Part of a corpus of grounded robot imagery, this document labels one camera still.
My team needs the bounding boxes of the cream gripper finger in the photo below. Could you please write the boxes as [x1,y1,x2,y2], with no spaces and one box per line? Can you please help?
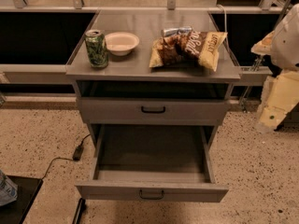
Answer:
[256,71,299,133]
[250,32,274,56]

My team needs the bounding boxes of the open middle drawer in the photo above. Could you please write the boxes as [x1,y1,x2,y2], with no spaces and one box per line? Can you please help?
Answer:
[76,125,228,203]

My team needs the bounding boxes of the black tray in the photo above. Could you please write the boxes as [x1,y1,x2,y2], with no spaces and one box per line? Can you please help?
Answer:
[0,175,43,224]

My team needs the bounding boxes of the brown chip bag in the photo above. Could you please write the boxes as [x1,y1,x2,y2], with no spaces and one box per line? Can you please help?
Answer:
[149,31,227,72]

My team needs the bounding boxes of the white bowl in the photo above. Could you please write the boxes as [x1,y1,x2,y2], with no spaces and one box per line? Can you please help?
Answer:
[105,32,139,56]

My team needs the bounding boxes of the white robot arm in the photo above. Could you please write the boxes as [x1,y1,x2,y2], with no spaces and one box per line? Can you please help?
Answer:
[251,4,299,133]

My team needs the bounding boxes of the green soda can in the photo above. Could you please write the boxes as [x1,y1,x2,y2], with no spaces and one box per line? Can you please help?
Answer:
[85,30,108,68]

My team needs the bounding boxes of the closed upper drawer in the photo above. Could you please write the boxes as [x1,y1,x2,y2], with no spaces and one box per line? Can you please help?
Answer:
[77,97,228,126]

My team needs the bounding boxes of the black power adapter with cable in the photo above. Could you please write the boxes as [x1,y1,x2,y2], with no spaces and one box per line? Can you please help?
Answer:
[40,134,90,180]

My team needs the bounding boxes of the white cable behind cabinet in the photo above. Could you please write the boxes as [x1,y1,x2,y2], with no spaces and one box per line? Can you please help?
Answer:
[216,3,232,61]

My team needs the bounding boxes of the black flat object on floor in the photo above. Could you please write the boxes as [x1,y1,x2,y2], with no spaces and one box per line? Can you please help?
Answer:
[72,198,86,224]

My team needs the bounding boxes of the crumpled plastic bag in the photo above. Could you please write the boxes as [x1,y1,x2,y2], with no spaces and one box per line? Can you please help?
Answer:
[0,170,18,206]

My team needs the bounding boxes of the grey drawer cabinet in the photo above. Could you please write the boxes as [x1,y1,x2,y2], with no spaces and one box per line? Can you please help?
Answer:
[66,9,240,144]

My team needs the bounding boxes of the crushed silver can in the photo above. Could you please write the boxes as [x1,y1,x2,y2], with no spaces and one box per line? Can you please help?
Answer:
[161,26,192,37]

